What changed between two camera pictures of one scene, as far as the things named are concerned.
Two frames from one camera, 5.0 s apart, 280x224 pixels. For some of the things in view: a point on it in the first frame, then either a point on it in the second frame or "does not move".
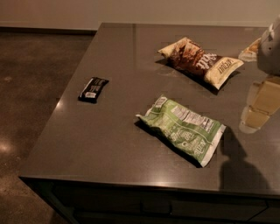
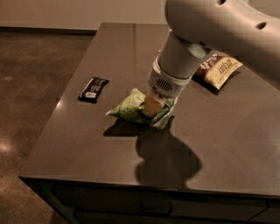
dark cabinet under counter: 89,203 does not move
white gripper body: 269,53 → 166,83
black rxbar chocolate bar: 93,89 does not move
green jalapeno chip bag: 193,134 → 131,108
